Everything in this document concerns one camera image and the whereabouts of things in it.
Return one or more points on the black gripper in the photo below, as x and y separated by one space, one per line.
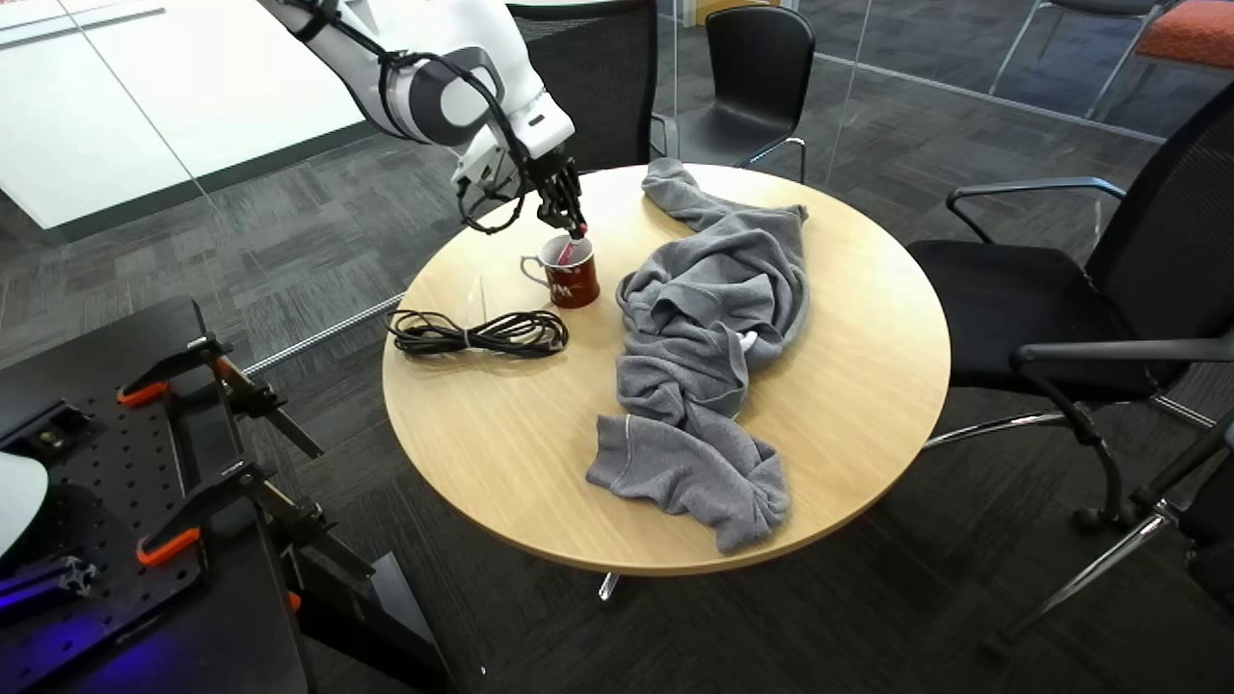
555 178

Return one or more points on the red white marker pen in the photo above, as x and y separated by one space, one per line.
567 247

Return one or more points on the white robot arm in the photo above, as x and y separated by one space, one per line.
436 79

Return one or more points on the red mug white inside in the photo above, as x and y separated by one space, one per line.
571 274

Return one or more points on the black mesh office chair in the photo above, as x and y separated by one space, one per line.
604 89
758 63

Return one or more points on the grey sweater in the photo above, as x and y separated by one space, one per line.
700 350

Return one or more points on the metal table leg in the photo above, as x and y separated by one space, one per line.
605 588

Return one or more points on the black office chair with armrests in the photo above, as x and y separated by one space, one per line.
1028 296

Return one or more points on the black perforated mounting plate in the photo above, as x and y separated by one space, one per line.
116 486

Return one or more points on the orange bench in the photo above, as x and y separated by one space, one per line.
1195 31

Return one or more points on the black office chair chrome legs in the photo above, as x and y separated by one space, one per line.
1207 516

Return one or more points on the small black mounting bracket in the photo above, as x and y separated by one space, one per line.
50 580
50 439

